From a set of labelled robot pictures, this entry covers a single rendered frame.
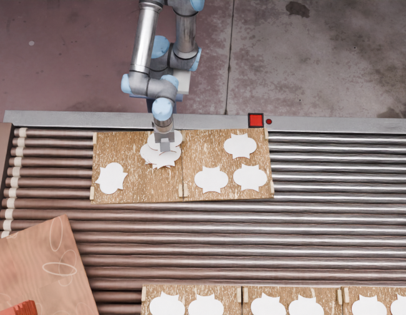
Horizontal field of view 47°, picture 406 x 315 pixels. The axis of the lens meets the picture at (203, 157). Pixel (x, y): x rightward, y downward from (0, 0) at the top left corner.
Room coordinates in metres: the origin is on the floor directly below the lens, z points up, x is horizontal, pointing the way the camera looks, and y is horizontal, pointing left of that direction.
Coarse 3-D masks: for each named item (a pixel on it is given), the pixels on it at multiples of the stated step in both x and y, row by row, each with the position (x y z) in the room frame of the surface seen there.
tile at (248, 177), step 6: (246, 168) 0.79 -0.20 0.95; (252, 168) 0.79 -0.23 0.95; (258, 168) 0.80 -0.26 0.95; (234, 174) 0.76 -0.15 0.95; (240, 174) 0.76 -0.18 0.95; (246, 174) 0.76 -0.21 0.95; (252, 174) 0.76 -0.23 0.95; (258, 174) 0.77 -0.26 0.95; (264, 174) 0.77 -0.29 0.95; (234, 180) 0.73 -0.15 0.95; (240, 180) 0.73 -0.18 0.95; (246, 180) 0.73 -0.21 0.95; (252, 180) 0.74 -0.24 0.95; (258, 180) 0.74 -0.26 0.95; (264, 180) 0.74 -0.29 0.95; (246, 186) 0.70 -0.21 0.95; (252, 186) 0.71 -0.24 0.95; (258, 186) 0.71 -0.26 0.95
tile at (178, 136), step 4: (176, 132) 0.87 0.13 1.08; (180, 132) 0.88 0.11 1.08; (152, 136) 0.85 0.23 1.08; (176, 136) 0.86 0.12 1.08; (180, 136) 0.86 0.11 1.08; (148, 140) 0.83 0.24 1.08; (152, 140) 0.83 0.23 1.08; (176, 140) 0.84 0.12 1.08; (180, 140) 0.84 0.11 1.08; (148, 144) 0.81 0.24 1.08; (152, 144) 0.81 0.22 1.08; (156, 144) 0.81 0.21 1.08; (172, 144) 0.82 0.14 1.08; (176, 144) 0.82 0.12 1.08; (152, 148) 0.79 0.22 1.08; (156, 148) 0.79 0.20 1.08; (172, 148) 0.80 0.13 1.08; (160, 152) 0.77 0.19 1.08
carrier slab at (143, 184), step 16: (112, 144) 0.85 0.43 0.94; (128, 144) 0.86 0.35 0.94; (144, 144) 0.87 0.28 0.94; (96, 160) 0.77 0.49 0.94; (112, 160) 0.77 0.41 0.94; (128, 160) 0.78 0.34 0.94; (144, 160) 0.79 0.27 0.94; (96, 176) 0.69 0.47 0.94; (128, 176) 0.70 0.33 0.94; (144, 176) 0.71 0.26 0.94; (160, 176) 0.72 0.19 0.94; (176, 176) 0.72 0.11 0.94; (96, 192) 0.61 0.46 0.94; (128, 192) 0.62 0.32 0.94; (144, 192) 0.63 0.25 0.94; (160, 192) 0.64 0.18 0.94; (176, 192) 0.65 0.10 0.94
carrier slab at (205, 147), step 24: (192, 144) 0.89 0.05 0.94; (216, 144) 0.90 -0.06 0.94; (264, 144) 0.92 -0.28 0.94; (192, 168) 0.77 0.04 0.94; (240, 168) 0.79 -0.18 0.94; (264, 168) 0.80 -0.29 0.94; (192, 192) 0.65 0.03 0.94; (216, 192) 0.66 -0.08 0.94; (240, 192) 0.68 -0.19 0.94; (264, 192) 0.69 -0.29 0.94
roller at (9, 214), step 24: (0, 216) 0.47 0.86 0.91; (24, 216) 0.48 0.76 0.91; (48, 216) 0.49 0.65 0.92; (72, 216) 0.50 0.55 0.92; (96, 216) 0.51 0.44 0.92; (120, 216) 0.52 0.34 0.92; (144, 216) 0.53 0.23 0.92; (168, 216) 0.54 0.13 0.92; (192, 216) 0.55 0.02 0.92; (216, 216) 0.56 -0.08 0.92; (240, 216) 0.57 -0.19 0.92; (264, 216) 0.58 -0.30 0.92; (288, 216) 0.59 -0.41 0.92; (312, 216) 0.60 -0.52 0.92; (336, 216) 0.61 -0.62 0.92; (360, 216) 0.62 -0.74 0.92; (384, 216) 0.63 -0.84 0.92
